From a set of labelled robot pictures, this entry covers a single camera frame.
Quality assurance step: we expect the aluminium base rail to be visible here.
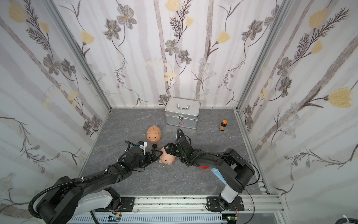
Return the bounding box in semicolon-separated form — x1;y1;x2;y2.
53;195;289;224

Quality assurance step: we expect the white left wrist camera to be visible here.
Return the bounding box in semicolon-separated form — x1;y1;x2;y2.
137;141;147;155

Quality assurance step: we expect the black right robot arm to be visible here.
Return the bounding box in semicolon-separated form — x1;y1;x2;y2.
159;129;256;212

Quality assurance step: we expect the silver aluminium first aid case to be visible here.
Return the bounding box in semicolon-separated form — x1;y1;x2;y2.
165;98;201;129

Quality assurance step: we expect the blue face mask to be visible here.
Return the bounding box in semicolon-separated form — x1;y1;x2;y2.
211;168;227;184

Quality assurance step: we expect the small brown orange-capped bottle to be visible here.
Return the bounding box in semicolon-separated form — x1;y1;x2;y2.
220;120;227;131

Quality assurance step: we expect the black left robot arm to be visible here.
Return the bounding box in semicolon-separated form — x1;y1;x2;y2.
28;141;163;224

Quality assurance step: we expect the pink piggy bank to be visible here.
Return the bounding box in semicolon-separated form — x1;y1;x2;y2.
159;148;176;165
146;126;161;143

